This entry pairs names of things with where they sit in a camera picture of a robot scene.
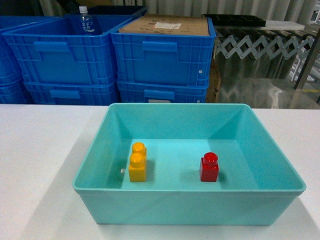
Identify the red toy block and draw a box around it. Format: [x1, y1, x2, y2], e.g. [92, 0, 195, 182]
[199, 152, 219, 182]

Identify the yellow toy block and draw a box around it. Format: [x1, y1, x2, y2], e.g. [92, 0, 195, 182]
[128, 142, 147, 182]

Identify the brown cardboard box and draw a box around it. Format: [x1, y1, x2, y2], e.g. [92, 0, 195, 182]
[119, 14, 209, 36]

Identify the blue crate lower right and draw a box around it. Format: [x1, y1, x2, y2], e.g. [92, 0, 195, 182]
[116, 80, 209, 103]

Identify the blue crate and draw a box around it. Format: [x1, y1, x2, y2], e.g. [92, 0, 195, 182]
[116, 80, 209, 103]
[111, 17, 216, 86]
[24, 82, 120, 106]
[0, 81, 32, 104]
[0, 15, 61, 86]
[3, 15, 132, 86]

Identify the blue crate upper right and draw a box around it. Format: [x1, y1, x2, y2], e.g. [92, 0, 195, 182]
[111, 17, 216, 86]

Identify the blue crate lower middle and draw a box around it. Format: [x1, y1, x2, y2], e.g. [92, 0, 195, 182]
[24, 82, 120, 106]

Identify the turquoise plastic bin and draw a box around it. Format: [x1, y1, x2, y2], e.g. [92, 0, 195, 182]
[72, 103, 306, 225]

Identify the black plastic tray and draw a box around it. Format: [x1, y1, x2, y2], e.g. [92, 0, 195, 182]
[203, 13, 266, 27]

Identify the clear plastic water bottle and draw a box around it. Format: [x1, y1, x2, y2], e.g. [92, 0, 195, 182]
[78, 5, 96, 36]

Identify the blue crate upper middle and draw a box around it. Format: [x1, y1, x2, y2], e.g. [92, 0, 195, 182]
[3, 15, 132, 86]

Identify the blue crate upper left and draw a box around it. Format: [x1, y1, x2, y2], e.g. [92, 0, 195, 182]
[0, 15, 61, 86]

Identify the white foam board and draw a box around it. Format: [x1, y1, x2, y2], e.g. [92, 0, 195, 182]
[261, 20, 305, 31]

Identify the grey expandable scissor conveyor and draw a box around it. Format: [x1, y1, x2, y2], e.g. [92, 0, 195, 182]
[215, 35, 315, 60]

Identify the blue crate lower left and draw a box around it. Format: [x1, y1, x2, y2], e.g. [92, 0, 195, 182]
[0, 81, 32, 104]

